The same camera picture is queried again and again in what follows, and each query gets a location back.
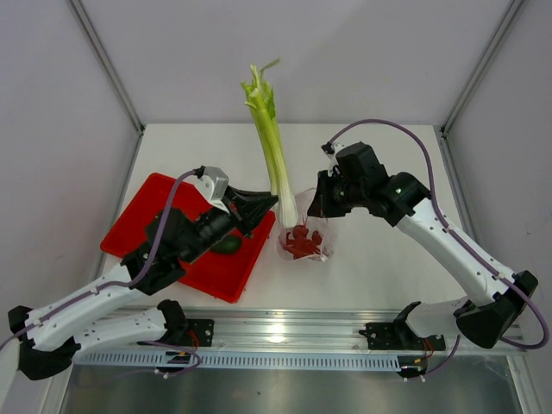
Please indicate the green avocado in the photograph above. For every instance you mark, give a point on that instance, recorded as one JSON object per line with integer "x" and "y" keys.
{"x": 230, "y": 244}

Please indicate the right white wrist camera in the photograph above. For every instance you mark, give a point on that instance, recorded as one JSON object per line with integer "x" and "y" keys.
{"x": 331, "y": 149}

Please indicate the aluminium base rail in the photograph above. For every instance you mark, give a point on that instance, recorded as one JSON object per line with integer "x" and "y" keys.
{"x": 275, "y": 330}

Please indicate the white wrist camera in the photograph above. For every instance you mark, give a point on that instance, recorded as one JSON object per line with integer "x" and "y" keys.
{"x": 331, "y": 149}
{"x": 212, "y": 184}

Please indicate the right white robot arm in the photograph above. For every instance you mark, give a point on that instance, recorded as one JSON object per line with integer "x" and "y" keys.
{"x": 494, "y": 294}

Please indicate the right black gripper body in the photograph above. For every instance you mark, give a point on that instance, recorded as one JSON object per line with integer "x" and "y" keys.
{"x": 348, "y": 194}

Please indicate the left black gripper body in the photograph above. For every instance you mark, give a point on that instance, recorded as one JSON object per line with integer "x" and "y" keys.
{"x": 212, "y": 226}

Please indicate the green celery stalk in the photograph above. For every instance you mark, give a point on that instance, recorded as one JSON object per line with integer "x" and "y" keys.
{"x": 259, "y": 98}

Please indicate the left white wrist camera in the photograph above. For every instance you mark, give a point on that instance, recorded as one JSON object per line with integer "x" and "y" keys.
{"x": 212, "y": 184}

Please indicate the slotted cable duct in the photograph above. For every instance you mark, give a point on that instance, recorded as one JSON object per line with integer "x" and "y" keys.
{"x": 150, "y": 357}

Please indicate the red plastic tray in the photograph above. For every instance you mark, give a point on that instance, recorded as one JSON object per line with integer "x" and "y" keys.
{"x": 128, "y": 232}

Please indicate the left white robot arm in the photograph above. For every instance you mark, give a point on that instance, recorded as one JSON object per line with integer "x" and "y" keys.
{"x": 52, "y": 337}

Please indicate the clear zip top bag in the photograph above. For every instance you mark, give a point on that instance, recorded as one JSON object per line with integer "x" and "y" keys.
{"x": 324, "y": 226}

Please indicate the red toy lobster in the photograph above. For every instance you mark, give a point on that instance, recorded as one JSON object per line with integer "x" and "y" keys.
{"x": 301, "y": 244}

